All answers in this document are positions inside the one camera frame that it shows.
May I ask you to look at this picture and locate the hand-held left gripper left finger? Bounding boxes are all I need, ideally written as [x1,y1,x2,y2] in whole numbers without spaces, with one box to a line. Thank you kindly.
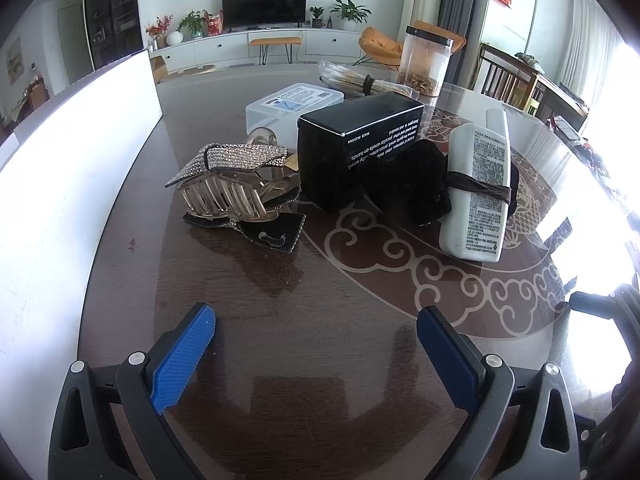
[47,302,217,480]

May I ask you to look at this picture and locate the brown hair tie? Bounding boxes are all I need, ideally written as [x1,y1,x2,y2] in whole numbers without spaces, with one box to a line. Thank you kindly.
[444,170,521,217]

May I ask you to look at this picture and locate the wooden chair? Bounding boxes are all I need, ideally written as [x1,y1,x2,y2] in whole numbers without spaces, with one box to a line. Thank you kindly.
[472,42,540,112]

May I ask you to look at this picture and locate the bundle of sticks in bag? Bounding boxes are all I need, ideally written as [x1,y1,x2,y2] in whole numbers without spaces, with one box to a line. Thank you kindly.
[319,60,416,99]

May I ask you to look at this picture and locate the leafy potted plant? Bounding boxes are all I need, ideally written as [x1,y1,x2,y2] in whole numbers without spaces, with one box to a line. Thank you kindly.
[177,10,209,40]

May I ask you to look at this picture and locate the black television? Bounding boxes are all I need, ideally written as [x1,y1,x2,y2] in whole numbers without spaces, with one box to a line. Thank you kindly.
[221,0,308,29]

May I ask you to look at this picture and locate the clear plastic box with label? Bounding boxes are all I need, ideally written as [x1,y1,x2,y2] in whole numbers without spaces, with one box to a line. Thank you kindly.
[245,82,346,143]

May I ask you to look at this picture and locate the red flowers in white vase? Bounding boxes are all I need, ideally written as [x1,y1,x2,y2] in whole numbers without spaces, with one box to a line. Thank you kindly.
[145,15,184,49]

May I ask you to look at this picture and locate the black cardboard box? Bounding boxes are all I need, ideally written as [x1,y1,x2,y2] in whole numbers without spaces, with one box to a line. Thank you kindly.
[297,92,426,213]

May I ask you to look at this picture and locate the dark display cabinet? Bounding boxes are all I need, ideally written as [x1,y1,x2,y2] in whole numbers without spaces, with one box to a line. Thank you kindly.
[82,0,139,72]

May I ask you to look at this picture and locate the large potted plant white pot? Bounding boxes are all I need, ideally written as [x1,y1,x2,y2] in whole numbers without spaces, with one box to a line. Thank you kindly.
[330,0,372,31]

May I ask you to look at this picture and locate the orange lounge chair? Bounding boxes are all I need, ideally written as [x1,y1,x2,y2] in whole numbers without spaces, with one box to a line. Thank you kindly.
[357,20,467,72]

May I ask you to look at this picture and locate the black velvet pouch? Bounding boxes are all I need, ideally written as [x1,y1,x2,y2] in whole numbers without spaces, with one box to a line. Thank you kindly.
[360,139,453,226]

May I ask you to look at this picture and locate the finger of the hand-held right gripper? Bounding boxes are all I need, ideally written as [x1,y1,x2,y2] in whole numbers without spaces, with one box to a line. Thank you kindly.
[569,290,621,320]

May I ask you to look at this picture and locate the white television cabinet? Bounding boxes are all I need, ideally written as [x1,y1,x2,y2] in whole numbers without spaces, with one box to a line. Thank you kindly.
[150,27,372,74]

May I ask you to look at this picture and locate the orange stool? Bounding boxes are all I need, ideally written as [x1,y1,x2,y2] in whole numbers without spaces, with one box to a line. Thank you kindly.
[249,36,303,66]

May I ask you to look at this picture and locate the white window curtain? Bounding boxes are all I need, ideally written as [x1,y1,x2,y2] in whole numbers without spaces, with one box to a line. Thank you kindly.
[569,0,603,103]

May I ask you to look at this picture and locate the rhinestone bow hair claw clip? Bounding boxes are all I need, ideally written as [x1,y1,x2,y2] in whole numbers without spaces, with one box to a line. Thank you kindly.
[164,142,307,253]

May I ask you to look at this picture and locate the wooden side table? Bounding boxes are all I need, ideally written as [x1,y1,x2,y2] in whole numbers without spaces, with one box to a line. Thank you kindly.
[520,54,591,132]

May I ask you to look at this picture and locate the white plastic bottle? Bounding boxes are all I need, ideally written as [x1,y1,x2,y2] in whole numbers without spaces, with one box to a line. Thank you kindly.
[439,108,512,263]

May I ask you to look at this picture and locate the clear jar with black lid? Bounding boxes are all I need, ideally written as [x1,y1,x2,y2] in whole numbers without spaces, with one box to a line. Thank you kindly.
[398,26,454,97]

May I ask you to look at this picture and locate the grey curtain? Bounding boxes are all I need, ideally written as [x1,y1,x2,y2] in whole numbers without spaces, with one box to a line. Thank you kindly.
[440,0,494,87]

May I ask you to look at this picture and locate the framed wall picture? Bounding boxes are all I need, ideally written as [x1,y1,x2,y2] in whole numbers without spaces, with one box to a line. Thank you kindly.
[6,37,25,84]

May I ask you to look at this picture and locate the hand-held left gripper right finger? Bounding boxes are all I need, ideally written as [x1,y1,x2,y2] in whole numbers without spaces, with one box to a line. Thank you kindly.
[416,305,582,480]

